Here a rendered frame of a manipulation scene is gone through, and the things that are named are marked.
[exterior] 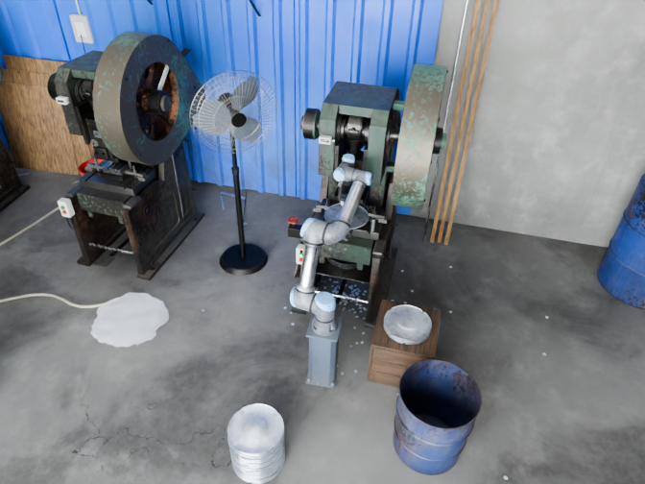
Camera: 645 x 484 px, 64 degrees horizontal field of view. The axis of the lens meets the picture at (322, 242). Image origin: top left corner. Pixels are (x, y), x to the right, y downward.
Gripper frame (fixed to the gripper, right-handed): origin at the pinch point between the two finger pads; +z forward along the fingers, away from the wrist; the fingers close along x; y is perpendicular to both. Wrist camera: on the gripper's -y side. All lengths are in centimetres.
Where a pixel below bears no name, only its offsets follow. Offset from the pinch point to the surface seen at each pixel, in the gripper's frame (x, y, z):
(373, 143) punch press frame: -13.2, 7.4, -42.7
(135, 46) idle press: 132, 9, -82
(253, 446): 14, -132, 61
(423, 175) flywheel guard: -45, -21, -43
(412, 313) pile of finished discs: -52, -28, 51
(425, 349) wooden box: -63, -51, 55
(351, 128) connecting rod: 1.0, 11.4, -48.5
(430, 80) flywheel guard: -40, 8, -83
